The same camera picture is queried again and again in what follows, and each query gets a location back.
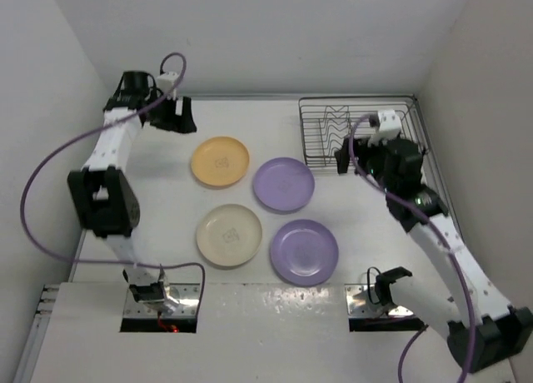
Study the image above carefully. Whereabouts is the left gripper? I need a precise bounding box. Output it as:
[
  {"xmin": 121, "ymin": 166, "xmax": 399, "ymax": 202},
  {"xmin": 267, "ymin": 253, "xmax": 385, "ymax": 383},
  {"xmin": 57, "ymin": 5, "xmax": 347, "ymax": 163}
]
[{"xmin": 144, "ymin": 90, "xmax": 195, "ymax": 134}]

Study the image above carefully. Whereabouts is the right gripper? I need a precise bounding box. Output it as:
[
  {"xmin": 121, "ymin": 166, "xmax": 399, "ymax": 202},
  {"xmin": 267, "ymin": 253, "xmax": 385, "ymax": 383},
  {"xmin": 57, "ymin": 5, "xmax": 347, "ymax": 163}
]
[{"xmin": 335, "ymin": 136, "xmax": 394, "ymax": 194}]

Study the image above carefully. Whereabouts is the orange plate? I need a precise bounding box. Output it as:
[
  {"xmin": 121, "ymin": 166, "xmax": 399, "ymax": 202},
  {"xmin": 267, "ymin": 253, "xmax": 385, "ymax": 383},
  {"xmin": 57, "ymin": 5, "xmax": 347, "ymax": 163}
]
[{"xmin": 191, "ymin": 137, "xmax": 250, "ymax": 187}]

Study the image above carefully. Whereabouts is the purple plate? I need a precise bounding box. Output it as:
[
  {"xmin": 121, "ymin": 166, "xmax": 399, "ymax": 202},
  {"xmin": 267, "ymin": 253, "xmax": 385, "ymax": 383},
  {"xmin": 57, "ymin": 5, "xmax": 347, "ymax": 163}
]
[
  {"xmin": 269, "ymin": 219, "xmax": 339, "ymax": 287},
  {"xmin": 252, "ymin": 157, "xmax": 316, "ymax": 213}
]

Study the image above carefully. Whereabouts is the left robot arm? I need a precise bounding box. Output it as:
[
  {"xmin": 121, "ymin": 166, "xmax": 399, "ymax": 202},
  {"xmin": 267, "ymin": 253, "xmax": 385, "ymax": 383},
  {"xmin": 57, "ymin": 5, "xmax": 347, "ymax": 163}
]
[{"xmin": 67, "ymin": 71, "xmax": 197, "ymax": 315}]

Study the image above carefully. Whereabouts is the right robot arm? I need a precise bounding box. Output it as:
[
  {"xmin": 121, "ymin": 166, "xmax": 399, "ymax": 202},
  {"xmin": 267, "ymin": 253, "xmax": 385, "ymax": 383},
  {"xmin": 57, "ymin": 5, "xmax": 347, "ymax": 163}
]
[{"xmin": 335, "ymin": 137, "xmax": 532, "ymax": 376}]

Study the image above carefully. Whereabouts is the cream plate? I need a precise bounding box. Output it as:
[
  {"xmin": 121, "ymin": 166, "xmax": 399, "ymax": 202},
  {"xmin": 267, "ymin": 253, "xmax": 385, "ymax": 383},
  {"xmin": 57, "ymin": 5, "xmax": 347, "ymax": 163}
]
[{"xmin": 196, "ymin": 204, "xmax": 263, "ymax": 268}]

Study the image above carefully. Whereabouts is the wire dish rack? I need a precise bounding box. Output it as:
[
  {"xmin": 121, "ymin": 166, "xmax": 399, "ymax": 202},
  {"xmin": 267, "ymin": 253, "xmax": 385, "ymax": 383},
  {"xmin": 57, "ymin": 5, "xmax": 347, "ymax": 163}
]
[{"xmin": 298, "ymin": 95, "xmax": 431, "ymax": 174}]

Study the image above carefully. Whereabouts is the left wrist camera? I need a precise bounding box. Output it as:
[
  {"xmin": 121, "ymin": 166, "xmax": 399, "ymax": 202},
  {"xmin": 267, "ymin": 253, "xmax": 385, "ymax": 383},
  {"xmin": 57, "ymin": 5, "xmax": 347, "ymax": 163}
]
[{"xmin": 156, "ymin": 72, "xmax": 179, "ymax": 92}]

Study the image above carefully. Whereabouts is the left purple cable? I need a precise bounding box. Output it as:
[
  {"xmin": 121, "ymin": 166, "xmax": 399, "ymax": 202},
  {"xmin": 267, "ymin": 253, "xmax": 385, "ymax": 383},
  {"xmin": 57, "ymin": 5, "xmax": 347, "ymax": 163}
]
[{"xmin": 19, "ymin": 52, "xmax": 207, "ymax": 313}]

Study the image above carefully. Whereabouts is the purple cable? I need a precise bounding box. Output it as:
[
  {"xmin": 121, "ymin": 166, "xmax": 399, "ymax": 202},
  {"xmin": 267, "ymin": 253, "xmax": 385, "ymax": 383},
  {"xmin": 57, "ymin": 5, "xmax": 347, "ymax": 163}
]
[
  {"xmin": 19, "ymin": 52, "xmax": 207, "ymax": 313},
  {"xmin": 348, "ymin": 113, "xmax": 478, "ymax": 383}
]

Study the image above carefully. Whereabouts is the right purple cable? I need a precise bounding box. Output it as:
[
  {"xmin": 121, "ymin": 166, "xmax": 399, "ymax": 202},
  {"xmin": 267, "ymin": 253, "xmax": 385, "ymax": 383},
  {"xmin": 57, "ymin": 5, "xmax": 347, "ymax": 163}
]
[{"xmin": 348, "ymin": 113, "xmax": 478, "ymax": 383}]

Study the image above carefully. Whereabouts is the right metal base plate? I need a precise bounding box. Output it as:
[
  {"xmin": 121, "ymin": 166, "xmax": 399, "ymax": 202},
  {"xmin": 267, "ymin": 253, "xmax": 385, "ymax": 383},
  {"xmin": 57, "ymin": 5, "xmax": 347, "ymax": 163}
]
[{"xmin": 344, "ymin": 284, "xmax": 414, "ymax": 319}]

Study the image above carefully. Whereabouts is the metal base plate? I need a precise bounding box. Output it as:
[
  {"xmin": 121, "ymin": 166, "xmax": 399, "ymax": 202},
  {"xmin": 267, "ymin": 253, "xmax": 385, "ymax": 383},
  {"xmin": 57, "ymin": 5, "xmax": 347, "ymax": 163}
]
[
  {"xmin": 344, "ymin": 284, "xmax": 414, "ymax": 319},
  {"xmin": 122, "ymin": 283, "xmax": 200, "ymax": 319}
]

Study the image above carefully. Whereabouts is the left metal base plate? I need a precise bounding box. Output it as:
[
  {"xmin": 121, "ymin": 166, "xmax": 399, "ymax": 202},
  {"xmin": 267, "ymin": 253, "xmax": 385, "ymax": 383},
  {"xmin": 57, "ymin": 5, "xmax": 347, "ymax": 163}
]
[{"xmin": 122, "ymin": 283, "xmax": 200, "ymax": 319}]

